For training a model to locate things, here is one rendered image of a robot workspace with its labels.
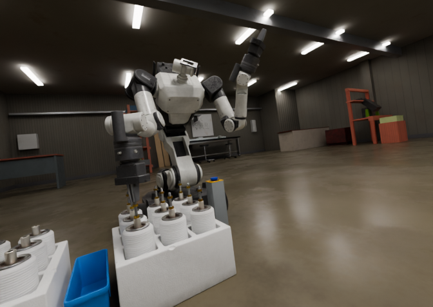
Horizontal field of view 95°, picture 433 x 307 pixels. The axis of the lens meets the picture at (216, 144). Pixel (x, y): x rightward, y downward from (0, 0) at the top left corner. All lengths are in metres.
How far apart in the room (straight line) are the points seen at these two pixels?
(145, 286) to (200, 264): 0.18
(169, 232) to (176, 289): 0.17
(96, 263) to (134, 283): 0.35
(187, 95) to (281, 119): 9.72
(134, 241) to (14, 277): 0.27
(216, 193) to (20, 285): 0.70
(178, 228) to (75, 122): 8.37
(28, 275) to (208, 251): 0.49
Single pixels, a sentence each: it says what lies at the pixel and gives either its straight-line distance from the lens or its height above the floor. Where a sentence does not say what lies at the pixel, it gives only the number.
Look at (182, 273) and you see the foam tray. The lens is 0.78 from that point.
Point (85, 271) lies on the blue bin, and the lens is 1.07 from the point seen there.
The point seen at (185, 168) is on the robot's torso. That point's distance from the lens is 1.20.
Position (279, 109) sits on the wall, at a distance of 10.78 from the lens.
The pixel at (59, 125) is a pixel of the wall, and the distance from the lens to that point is 9.02.
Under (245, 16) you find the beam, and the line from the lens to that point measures 4.54.
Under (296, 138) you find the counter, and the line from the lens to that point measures 8.67.
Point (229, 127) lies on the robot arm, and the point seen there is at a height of 0.59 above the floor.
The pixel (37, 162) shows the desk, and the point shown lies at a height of 0.66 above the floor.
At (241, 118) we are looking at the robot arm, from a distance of 1.15.
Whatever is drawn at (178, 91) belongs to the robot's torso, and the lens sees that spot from 1.13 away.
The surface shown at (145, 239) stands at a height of 0.22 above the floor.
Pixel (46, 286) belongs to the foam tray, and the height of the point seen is 0.18.
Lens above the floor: 0.48
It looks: 1 degrees up
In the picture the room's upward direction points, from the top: 7 degrees counter-clockwise
